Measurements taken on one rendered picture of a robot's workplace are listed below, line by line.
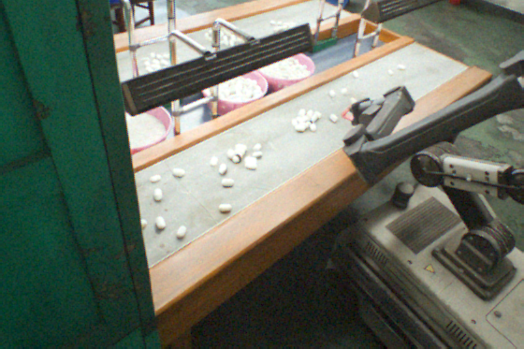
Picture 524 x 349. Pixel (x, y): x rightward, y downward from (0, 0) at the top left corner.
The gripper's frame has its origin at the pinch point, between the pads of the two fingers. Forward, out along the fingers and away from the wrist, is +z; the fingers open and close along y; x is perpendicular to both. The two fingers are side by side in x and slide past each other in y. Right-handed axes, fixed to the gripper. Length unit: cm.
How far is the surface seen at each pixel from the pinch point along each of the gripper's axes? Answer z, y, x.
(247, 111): 21.3, 22.7, -13.1
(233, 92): 35.4, 15.9, -21.4
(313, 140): 5.2, 12.4, 4.1
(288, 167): 1.8, 29.2, 7.0
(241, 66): -9.3, 39.9, -26.5
